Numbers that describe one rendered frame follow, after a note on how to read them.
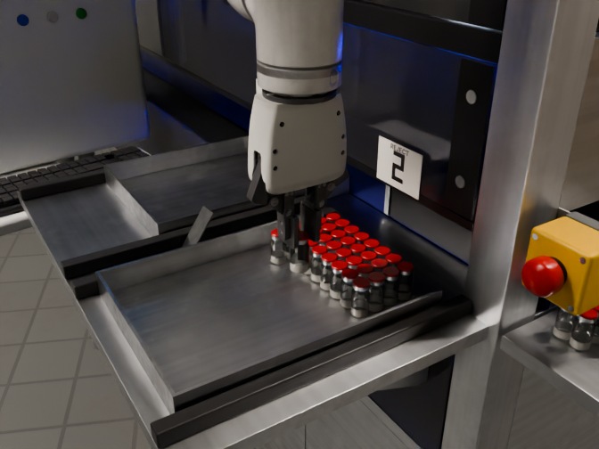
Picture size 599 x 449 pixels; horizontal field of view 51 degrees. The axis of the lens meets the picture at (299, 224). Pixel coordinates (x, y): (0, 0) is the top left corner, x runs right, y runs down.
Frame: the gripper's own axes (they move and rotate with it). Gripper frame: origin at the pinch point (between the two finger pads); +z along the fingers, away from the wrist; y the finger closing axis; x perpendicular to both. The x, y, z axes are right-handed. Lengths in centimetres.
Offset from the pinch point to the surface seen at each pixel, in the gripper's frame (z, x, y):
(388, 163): -1.3, -6.4, -17.8
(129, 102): 10, -89, -9
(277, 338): 12.3, 2.6, 4.6
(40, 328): 100, -143, 16
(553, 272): -0.4, 22.0, -15.2
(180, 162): 11, -51, -6
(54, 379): 100, -114, 18
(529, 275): 0.8, 20.1, -14.4
